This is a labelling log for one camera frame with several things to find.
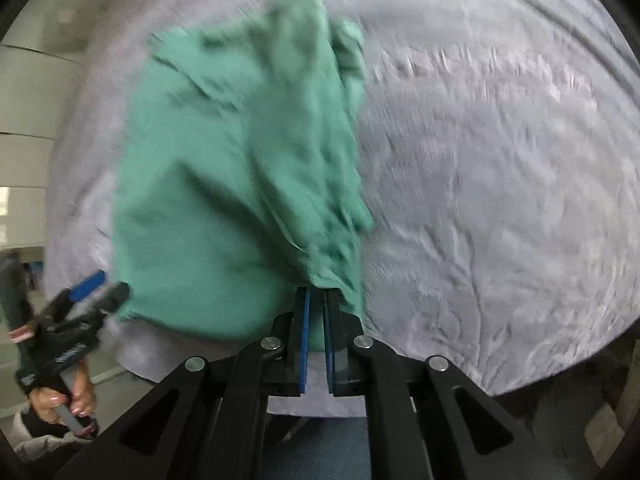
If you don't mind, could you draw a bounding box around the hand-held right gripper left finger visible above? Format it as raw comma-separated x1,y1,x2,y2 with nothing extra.
52,287,313,480

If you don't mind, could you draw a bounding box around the grey embossed bedspread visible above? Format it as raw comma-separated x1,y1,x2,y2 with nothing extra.
45,0,640,418

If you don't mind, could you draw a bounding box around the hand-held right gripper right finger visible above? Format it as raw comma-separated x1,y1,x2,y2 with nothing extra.
322,287,576,480

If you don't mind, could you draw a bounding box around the person's left forearm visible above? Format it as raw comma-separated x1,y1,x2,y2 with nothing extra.
9,407,98,463

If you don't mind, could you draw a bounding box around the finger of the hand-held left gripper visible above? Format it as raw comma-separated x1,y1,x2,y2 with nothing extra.
47,270,108,323
62,281,131,333

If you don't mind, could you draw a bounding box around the person's blue jeans leg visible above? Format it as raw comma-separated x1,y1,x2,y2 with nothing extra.
260,414,373,480

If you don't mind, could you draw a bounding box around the white cabinet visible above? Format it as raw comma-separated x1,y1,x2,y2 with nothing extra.
0,0,111,251

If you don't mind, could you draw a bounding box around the green jacket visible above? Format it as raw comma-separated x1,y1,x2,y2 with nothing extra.
111,0,376,351

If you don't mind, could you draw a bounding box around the person's left hand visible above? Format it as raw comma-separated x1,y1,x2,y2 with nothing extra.
27,360,97,428

